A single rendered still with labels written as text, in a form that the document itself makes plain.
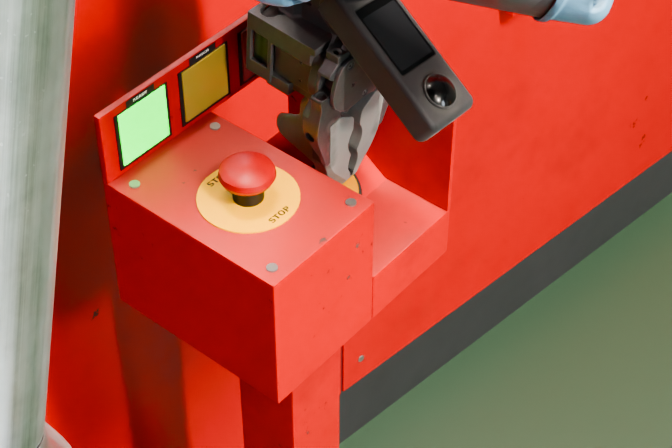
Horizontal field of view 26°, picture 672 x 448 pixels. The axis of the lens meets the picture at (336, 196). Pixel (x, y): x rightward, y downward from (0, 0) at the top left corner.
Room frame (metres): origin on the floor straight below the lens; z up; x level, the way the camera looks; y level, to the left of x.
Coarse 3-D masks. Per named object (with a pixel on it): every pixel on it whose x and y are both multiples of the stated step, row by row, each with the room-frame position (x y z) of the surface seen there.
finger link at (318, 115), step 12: (312, 96) 0.77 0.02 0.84; (324, 96) 0.78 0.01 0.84; (312, 108) 0.77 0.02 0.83; (324, 108) 0.77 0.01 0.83; (312, 120) 0.77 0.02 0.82; (324, 120) 0.77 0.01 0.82; (312, 132) 0.77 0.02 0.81; (324, 132) 0.77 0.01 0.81; (312, 144) 0.78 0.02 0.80; (324, 144) 0.78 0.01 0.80; (312, 156) 0.79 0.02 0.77; (324, 156) 0.78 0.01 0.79
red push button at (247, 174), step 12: (228, 156) 0.75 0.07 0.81; (240, 156) 0.75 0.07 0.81; (252, 156) 0.75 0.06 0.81; (264, 156) 0.75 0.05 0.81; (228, 168) 0.74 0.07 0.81; (240, 168) 0.74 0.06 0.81; (252, 168) 0.74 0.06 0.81; (264, 168) 0.74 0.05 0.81; (228, 180) 0.73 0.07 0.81; (240, 180) 0.73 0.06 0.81; (252, 180) 0.73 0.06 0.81; (264, 180) 0.73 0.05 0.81; (240, 192) 0.72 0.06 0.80; (252, 192) 0.72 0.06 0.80; (240, 204) 0.73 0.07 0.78; (252, 204) 0.73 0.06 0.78
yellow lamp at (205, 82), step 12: (204, 60) 0.83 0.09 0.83; (216, 60) 0.84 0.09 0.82; (192, 72) 0.82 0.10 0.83; (204, 72) 0.83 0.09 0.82; (216, 72) 0.84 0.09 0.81; (192, 84) 0.82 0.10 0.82; (204, 84) 0.83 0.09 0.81; (216, 84) 0.84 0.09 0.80; (192, 96) 0.82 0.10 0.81; (204, 96) 0.83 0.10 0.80; (216, 96) 0.84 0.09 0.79; (192, 108) 0.82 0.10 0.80; (204, 108) 0.83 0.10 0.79
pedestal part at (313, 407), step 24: (336, 360) 0.78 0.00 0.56; (240, 384) 0.78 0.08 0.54; (312, 384) 0.76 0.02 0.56; (336, 384) 0.78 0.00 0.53; (264, 408) 0.76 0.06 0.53; (288, 408) 0.74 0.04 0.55; (312, 408) 0.76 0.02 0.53; (336, 408) 0.78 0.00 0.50; (264, 432) 0.76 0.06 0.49; (288, 432) 0.74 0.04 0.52; (312, 432) 0.76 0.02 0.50; (336, 432) 0.78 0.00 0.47
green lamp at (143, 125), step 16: (160, 96) 0.79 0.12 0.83; (128, 112) 0.77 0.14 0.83; (144, 112) 0.78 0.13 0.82; (160, 112) 0.79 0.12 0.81; (128, 128) 0.77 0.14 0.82; (144, 128) 0.78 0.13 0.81; (160, 128) 0.79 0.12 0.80; (128, 144) 0.77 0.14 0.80; (144, 144) 0.78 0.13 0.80; (128, 160) 0.77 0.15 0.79
